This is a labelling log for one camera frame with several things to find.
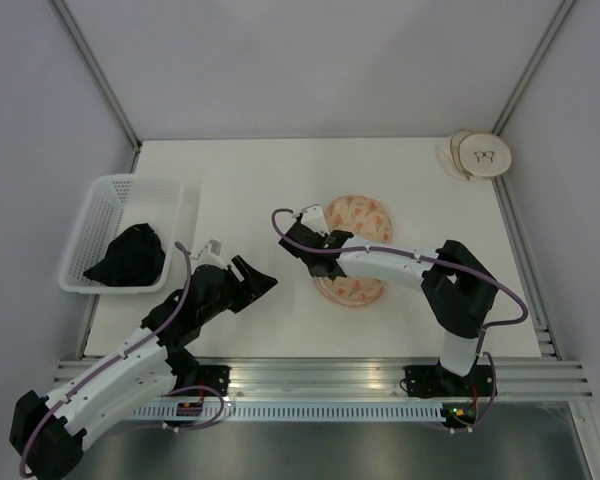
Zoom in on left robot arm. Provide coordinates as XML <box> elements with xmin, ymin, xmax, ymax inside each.
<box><xmin>9</xmin><ymin>254</ymin><xmax>278</xmax><ymax>479</ymax></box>

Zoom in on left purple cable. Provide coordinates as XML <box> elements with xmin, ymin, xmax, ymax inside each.
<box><xmin>17</xmin><ymin>240</ymin><xmax>193</xmax><ymax>476</ymax></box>

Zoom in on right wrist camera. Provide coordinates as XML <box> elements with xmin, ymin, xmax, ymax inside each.
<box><xmin>293</xmin><ymin>204</ymin><xmax>330</xmax><ymax>236</ymax></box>

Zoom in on white plastic basket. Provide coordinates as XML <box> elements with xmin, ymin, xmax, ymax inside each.
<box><xmin>58</xmin><ymin>174</ymin><xmax>184</xmax><ymax>295</ymax></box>

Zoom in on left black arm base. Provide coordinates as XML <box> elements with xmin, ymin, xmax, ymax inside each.
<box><xmin>176</xmin><ymin>365</ymin><xmax>231</xmax><ymax>396</ymax></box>

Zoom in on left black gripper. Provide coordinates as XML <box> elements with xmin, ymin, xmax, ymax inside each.
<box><xmin>199</xmin><ymin>255</ymin><xmax>277</xmax><ymax>324</ymax></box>

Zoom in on white slotted cable duct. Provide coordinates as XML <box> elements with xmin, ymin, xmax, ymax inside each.
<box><xmin>128</xmin><ymin>400</ymin><xmax>444</xmax><ymax>422</ymax></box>

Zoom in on floral laundry bag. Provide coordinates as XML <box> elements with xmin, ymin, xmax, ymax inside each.
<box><xmin>314</xmin><ymin>195</ymin><xmax>393</xmax><ymax>307</ymax></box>

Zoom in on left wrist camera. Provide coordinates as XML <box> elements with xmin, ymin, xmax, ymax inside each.
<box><xmin>190</xmin><ymin>239</ymin><xmax>227</xmax><ymax>269</ymax></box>

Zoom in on purple cable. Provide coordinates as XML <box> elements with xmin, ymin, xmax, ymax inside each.
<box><xmin>270</xmin><ymin>208</ymin><xmax>529</xmax><ymax>396</ymax></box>
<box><xmin>17</xmin><ymin>240</ymin><xmax>193</xmax><ymax>476</ymax></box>

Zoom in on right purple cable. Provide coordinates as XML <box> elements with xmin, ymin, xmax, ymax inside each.
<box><xmin>270</xmin><ymin>208</ymin><xmax>529</xmax><ymax>396</ymax></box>

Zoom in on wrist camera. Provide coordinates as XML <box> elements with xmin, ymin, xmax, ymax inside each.
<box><xmin>293</xmin><ymin>204</ymin><xmax>330</xmax><ymax>236</ymax></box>
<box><xmin>190</xmin><ymin>239</ymin><xmax>227</xmax><ymax>269</ymax></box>

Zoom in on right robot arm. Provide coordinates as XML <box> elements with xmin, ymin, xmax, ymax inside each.
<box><xmin>279</xmin><ymin>220</ymin><xmax>497</xmax><ymax>395</ymax></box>

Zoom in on aluminium rail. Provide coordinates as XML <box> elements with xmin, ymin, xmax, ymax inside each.
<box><xmin>54</xmin><ymin>356</ymin><xmax>594</xmax><ymax>400</ymax></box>

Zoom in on black garment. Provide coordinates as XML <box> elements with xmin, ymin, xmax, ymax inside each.
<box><xmin>83</xmin><ymin>223</ymin><xmax>166</xmax><ymax>287</ymax></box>

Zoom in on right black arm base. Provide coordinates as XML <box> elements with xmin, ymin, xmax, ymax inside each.
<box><xmin>399</xmin><ymin>365</ymin><xmax>463</xmax><ymax>399</ymax></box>

